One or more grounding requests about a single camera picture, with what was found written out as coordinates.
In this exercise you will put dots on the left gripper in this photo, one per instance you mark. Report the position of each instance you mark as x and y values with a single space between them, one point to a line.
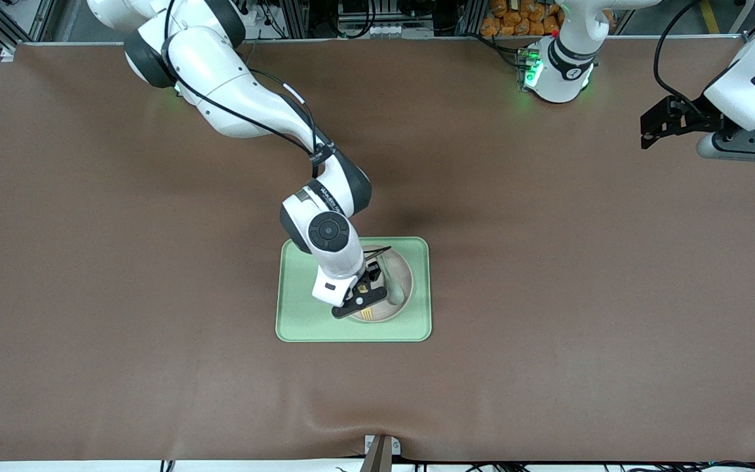
695 114

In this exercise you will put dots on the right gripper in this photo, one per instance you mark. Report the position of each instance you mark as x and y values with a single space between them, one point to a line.
373 269

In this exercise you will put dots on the yellow plastic fork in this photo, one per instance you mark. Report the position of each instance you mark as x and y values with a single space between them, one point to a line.
366 315

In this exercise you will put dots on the beige round plate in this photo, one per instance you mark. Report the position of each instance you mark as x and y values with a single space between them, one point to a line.
387 314

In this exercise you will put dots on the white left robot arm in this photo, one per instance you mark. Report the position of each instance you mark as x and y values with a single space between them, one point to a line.
564 72

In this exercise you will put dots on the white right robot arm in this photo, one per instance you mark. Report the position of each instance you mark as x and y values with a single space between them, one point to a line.
220 85

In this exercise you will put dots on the pale green plastic spoon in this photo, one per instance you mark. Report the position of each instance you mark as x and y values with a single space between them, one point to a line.
396 295

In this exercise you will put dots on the light green rectangular tray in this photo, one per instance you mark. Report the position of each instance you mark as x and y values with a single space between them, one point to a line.
299 321

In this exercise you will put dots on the metal table edge clamp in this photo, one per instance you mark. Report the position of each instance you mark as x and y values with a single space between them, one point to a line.
381 455

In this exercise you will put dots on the orange packaged goods pile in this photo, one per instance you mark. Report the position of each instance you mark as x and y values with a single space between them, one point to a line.
515 16

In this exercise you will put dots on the brown table mat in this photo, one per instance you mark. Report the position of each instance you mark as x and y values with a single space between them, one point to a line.
154 295

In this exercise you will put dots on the white terminal block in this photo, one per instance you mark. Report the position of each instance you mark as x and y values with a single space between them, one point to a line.
390 30

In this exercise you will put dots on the aluminium frame post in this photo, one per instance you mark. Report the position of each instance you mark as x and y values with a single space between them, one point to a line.
295 19
471 16

